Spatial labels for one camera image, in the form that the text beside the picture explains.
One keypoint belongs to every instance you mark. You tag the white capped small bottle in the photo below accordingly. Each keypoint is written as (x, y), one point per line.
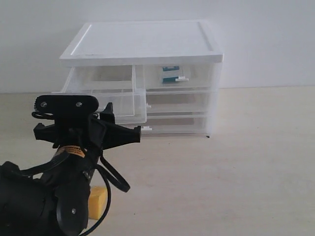
(174, 74)

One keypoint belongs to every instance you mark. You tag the white plastic drawer cabinet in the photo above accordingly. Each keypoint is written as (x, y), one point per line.
(150, 43)

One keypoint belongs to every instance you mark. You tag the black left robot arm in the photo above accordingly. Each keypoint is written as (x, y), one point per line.
(52, 199)

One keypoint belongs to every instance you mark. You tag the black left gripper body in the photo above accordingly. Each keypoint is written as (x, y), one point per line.
(82, 127)

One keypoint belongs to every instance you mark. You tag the clear bottom drawer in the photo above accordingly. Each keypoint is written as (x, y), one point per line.
(181, 124)

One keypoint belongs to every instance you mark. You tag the clear drawer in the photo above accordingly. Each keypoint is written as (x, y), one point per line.
(122, 85)
(177, 102)
(150, 74)
(181, 124)

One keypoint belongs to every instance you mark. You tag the yellow cheese wedge block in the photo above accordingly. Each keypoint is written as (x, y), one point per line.
(97, 201)

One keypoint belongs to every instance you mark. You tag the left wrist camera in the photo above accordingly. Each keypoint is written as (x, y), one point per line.
(66, 104)

